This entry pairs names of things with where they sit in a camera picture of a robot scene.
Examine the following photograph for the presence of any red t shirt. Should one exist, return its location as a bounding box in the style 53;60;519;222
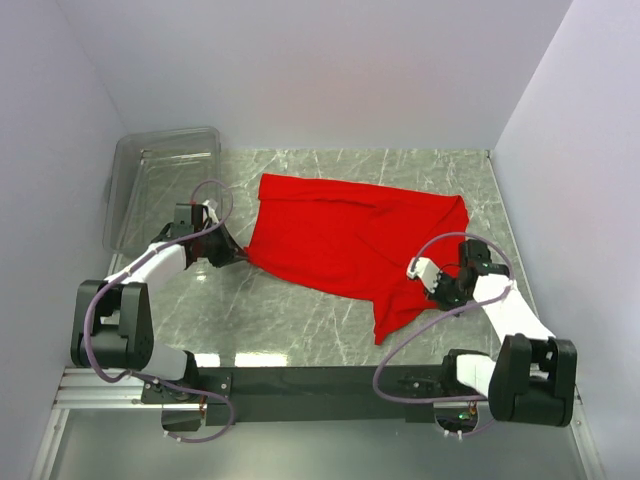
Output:
246;174;469;344

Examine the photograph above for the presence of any clear plastic bin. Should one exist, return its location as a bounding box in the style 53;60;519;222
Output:
103;126;221;257

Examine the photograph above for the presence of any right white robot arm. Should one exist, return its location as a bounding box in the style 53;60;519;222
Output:
416;239;577;427

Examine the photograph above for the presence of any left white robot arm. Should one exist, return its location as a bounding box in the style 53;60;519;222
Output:
70;202;248;402

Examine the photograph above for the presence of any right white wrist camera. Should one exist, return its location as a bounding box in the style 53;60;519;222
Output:
406;257;442;295

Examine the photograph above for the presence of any black base beam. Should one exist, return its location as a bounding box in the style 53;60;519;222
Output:
140;366;501;432

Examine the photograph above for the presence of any aluminium rail frame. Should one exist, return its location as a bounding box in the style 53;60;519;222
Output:
29;249;584;480

